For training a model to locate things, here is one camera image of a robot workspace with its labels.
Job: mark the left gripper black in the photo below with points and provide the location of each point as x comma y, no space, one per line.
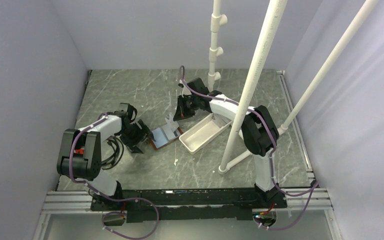
142,134

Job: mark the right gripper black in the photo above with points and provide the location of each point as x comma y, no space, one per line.
180,112

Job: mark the brown leather card holder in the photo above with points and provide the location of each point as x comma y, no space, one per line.
163,136

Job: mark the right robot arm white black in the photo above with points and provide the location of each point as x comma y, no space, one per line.
258,130

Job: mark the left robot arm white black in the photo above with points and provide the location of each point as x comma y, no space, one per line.
88,152

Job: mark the white rectangular plastic tray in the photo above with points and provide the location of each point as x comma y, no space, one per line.
204,132

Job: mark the red handled pliers tool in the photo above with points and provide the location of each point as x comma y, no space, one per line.
79,151

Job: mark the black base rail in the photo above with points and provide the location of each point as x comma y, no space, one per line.
184,204

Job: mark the aluminium frame rail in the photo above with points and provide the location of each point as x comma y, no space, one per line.
188,186

